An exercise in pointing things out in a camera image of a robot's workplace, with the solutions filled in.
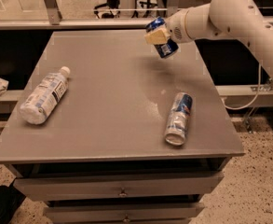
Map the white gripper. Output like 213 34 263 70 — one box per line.
144 9 192 45

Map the blue pepsi can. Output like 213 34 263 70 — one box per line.
145 17 178 59

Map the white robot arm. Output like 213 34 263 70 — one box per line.
145 0 273 78

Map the red bull can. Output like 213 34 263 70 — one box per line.
165 92 193 146

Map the black office chair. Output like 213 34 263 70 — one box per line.
94 0 120 19

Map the grey metal railing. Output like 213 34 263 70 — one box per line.
0 0 273 32

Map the grey drawer cabinet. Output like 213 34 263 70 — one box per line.
0 30 243 224

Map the white plastic bottle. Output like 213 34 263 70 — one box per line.
20 66 71 125

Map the lower grey drawer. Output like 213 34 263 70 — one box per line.
44 203 204 223

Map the grey drawer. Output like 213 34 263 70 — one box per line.
44 203 204 223
14 172 224 201

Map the upper grey drawer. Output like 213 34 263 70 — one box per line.
14 172 224 201

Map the black bag on floor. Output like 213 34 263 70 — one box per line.
0 185 25 224

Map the white cable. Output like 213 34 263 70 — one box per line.
222 63 263 111

